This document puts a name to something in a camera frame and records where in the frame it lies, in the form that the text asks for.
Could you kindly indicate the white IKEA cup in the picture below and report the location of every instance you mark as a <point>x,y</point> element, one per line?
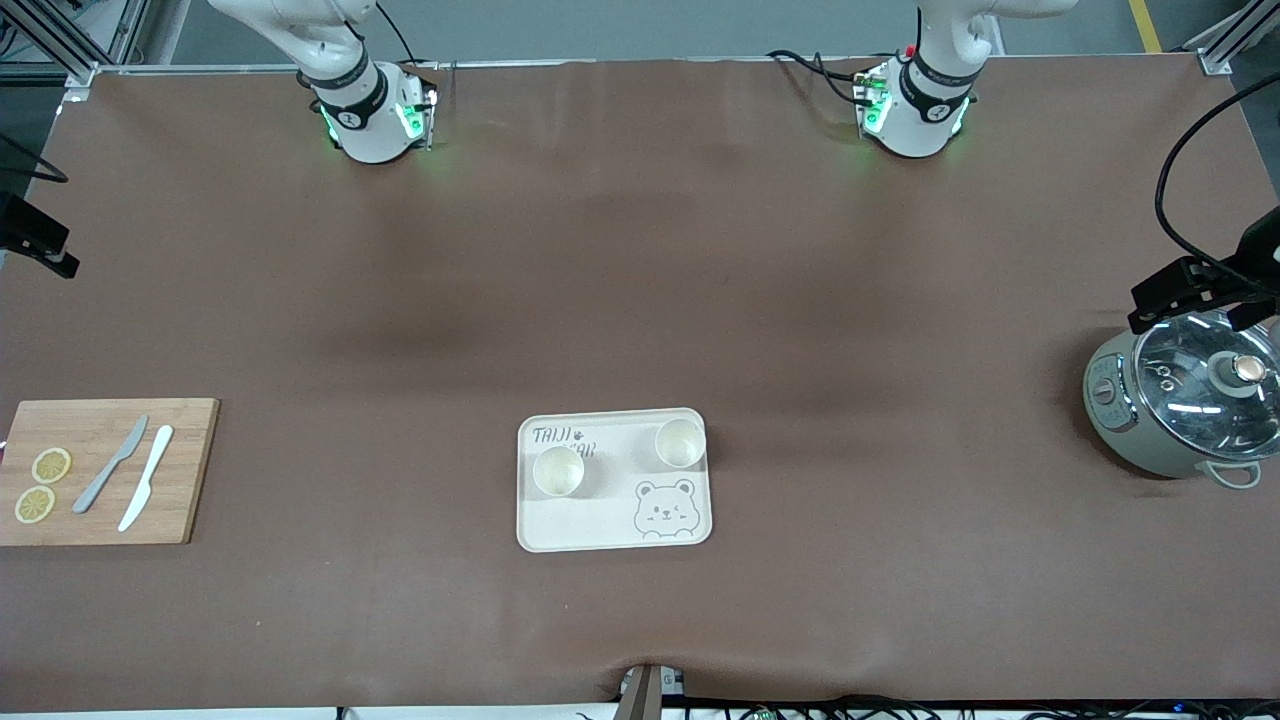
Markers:
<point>558,472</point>
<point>680,444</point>

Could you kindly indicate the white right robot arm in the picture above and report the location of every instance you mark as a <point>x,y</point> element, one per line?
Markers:
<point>370,130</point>

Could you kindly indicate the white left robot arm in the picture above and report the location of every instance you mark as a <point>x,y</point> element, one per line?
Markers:
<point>925,125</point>

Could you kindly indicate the glass pot lid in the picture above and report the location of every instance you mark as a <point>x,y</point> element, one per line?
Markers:
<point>1190,385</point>

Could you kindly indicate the grey-green electric cooking pot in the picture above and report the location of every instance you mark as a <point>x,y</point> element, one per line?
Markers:
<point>1115,415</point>

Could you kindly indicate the yellow lemon slice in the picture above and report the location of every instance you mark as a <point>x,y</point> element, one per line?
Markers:
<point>51,465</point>
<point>35,504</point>

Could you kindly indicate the grey plastic knife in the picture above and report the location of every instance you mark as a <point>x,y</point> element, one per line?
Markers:
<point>108,468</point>

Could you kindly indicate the white plastic knife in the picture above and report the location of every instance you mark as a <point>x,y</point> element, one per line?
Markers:
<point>148,478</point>

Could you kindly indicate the wooden cutting board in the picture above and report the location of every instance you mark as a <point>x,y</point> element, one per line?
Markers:
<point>190,470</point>

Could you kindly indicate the brown table cover mat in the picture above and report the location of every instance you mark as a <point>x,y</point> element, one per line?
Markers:
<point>640,250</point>

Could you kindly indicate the beige bear print tray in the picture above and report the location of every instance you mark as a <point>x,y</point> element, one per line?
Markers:
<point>610,515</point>

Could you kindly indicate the metal table edge bracket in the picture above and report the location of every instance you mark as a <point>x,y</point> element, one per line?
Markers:
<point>640,695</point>

